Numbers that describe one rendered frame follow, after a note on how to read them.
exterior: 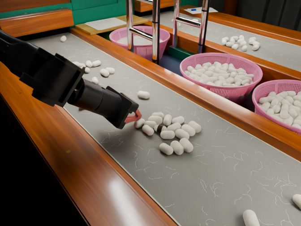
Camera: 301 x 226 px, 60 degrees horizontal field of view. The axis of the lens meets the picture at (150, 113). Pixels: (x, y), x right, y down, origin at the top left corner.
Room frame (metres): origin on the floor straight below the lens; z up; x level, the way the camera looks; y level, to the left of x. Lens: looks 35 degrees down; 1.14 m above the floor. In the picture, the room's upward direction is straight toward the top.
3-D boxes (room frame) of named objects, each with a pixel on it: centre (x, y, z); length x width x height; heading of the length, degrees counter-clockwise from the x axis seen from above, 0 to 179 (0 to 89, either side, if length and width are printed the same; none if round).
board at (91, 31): (1.31, 0.18, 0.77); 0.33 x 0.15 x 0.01; 129
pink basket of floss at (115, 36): (1.14, 0.05, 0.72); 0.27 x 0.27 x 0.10
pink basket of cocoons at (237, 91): (0.80, -0.23, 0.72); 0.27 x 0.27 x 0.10
